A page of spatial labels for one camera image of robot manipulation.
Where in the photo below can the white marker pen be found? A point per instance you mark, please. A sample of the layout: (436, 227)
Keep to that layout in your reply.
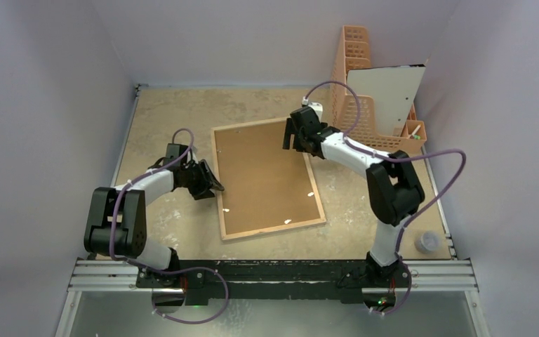
(414, 134)

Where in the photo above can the orange plastic file organizer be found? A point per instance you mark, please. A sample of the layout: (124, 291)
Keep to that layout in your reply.
(355, 113)

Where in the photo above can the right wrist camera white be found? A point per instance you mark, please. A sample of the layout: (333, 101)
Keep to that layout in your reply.
(317, 107)

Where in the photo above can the white board sheet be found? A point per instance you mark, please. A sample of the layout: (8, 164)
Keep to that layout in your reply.
(393, 90)

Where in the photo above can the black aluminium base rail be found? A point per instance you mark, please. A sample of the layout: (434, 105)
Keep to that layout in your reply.
(347, 281)

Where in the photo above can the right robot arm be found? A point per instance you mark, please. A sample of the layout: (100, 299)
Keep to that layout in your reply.
(394, 189)

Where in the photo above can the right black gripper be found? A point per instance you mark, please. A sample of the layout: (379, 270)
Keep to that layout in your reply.
(297, 134)

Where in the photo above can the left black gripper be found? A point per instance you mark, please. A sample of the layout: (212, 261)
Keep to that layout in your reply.
(203, 189)

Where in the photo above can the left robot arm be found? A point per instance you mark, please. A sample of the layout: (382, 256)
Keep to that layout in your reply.
(117, 218)

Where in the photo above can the white wooden picture frame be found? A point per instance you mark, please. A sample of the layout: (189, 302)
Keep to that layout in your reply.
(269, 230)

